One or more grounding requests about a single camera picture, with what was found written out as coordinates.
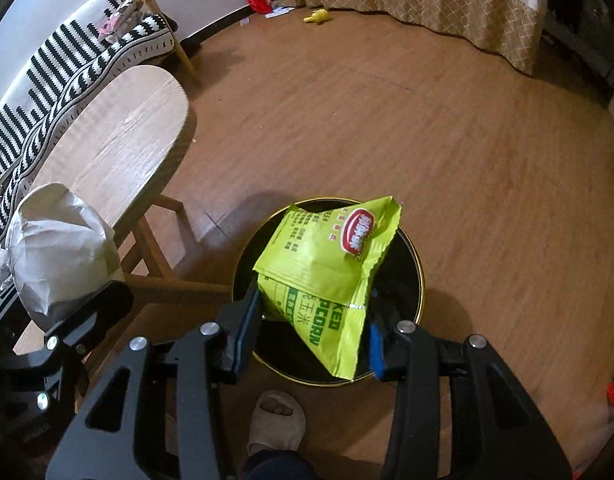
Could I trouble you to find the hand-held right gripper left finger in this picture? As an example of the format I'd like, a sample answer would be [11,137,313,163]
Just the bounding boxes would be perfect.
[46,287,264,480]

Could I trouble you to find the green popcorn bag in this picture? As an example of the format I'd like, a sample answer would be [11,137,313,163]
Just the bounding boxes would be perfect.
[253,195,404,381]

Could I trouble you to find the black bin with gold rim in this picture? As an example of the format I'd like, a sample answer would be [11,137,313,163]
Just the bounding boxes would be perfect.
[231,196,426,387]

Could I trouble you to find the dark cabinet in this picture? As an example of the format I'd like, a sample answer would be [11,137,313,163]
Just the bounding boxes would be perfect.
[539,0,614,136]

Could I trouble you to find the pink cushion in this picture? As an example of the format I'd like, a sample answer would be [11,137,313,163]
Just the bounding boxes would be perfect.
[99,0,144,41]

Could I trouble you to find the wooden sofa frame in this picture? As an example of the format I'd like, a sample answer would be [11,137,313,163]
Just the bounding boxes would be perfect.
[136,0,198,83]

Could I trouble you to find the person's dark trouser leg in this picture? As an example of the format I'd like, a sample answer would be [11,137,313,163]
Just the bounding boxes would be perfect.
[243,450,312,480]

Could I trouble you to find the beige slipper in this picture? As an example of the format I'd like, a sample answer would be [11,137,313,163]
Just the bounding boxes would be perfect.
[247,390,306,458]

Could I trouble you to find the white paper bag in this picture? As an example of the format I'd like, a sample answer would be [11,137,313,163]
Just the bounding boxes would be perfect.
[6,182,125,331]

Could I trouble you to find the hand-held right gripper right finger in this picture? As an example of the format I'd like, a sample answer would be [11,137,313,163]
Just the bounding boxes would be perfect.
[367,305,574,480]

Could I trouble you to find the wooden table legs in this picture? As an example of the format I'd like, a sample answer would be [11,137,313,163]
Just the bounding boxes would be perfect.
[121,192,232,306]

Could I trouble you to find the black white striped sofa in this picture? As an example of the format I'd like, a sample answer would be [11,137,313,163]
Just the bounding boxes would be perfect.
[0,0,175,256]

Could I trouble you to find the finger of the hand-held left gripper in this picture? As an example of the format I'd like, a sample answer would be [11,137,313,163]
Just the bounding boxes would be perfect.
[41,281,135,363]

